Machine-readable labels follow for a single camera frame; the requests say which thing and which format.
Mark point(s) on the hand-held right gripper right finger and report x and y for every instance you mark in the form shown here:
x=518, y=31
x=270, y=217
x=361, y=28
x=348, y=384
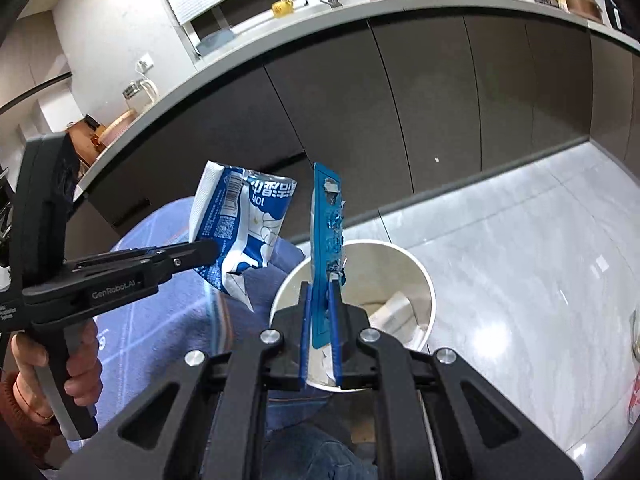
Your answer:
x=336, y=345

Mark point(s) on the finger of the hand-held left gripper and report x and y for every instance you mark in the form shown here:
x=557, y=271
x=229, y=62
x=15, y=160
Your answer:
x=185, y=256

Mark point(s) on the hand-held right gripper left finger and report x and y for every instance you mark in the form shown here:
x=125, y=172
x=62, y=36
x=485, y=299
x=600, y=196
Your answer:
x=306, y=340

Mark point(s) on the blue and white milk carton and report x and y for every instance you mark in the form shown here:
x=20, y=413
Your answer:
x=235, y=220

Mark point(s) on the tan cardboard box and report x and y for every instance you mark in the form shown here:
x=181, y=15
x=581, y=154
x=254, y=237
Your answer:
x=395, y=310

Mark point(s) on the blue blister pack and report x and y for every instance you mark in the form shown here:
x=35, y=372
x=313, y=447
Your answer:
x=325, y=240

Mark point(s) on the white paper bin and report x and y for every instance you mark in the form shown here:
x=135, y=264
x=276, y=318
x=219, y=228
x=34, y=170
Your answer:
x=400, y=265

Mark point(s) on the person's left forearm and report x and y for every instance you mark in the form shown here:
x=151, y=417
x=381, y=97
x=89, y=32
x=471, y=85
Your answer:
x=15, y=435

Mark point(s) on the person's left hand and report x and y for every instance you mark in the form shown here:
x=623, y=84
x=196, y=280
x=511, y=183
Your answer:
x=82, y=365

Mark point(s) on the wooden cutting board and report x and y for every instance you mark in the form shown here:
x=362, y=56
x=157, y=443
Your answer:
x=80, y=142

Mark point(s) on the person's leg in jeans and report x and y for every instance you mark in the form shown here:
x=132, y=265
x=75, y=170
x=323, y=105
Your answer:
x=310, y=450

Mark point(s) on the pink basket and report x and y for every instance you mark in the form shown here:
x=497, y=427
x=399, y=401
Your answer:
x=117, y=127

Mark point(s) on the yellow cup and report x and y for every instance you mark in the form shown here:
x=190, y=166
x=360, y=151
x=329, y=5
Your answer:
x=282, y=7

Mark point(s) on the dark kitchen cabinets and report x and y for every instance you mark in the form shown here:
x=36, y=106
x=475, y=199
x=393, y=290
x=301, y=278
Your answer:
x=425, y=85

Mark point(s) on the grey kitchen countertop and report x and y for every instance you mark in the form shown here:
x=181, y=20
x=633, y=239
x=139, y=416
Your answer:
x=350, y=12

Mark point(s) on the copper-coloured pot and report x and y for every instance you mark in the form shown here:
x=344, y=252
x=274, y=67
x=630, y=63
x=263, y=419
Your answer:
x=582, y=5

